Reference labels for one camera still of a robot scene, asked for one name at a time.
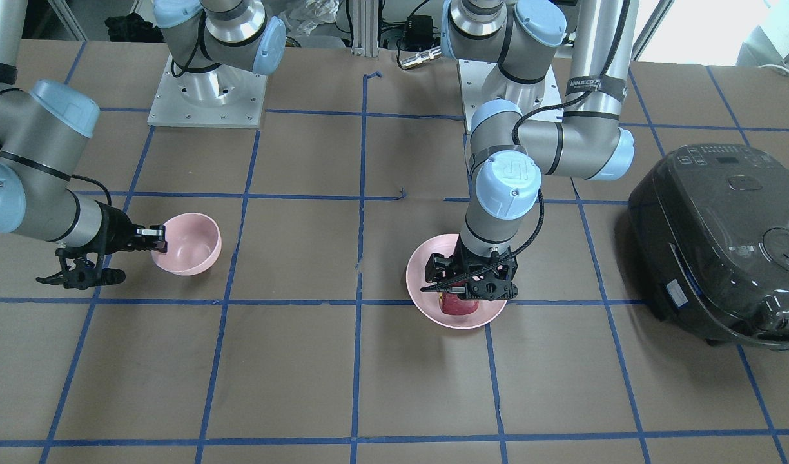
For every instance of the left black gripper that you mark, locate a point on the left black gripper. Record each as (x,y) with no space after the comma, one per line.
(437,263)

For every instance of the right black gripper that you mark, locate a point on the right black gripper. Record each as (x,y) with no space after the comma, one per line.
(115,234)

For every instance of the red apple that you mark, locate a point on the red apple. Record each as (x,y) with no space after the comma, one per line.
(451,304)

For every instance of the pink bowl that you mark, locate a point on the pink bowl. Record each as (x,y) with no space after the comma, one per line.
(194,244)

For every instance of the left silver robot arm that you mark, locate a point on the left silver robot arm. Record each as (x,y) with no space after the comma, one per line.
(512,147)

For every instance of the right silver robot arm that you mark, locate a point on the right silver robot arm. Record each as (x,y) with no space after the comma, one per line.
(44,131)

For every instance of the pink plate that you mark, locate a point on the pink plate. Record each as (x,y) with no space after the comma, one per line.
(430,304)

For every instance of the dark grey rice cooker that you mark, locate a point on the dark grey rice cooker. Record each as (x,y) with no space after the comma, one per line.
(712,224)

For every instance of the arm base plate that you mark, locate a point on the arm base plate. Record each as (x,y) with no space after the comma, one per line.
(482,82)
(222,98)

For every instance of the aluminium frame post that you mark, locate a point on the aluminium frame post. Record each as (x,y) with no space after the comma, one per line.
(365,16)

